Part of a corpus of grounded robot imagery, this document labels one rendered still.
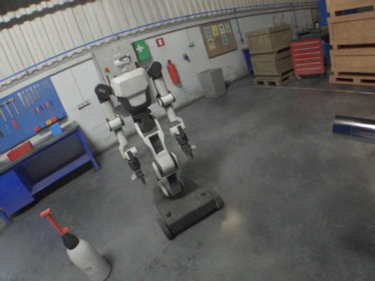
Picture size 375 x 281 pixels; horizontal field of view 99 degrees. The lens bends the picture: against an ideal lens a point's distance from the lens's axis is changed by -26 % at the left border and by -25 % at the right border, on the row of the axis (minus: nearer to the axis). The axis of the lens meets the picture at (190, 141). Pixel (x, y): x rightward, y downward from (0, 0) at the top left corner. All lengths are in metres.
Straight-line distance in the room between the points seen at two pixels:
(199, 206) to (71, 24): 4.01
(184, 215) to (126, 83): 1.13
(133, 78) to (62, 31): 3.23
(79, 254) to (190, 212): 0.97
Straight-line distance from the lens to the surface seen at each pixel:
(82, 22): 4.65
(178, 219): 1.80
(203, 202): 1.84
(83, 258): 1.79
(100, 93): 1.54
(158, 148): 1.66
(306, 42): 5.09
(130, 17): 4.94
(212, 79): 5.03
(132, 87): 1.52
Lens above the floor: 1.42
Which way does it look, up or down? 25 degrees down
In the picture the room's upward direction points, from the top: 19 degrees counter-clockwise
